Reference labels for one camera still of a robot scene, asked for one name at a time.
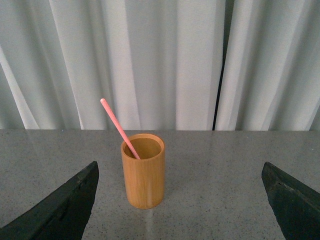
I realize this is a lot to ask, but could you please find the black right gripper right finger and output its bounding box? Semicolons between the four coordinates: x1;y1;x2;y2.
261;162;320;240

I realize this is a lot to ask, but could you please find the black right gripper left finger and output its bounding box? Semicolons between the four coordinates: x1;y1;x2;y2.
0;161;99;240

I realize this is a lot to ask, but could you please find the white curtain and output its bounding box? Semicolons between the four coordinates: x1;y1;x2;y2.
0;0;320;131

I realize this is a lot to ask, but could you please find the bamboo chopstick holder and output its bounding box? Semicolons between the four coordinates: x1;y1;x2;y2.
120;133;166;210

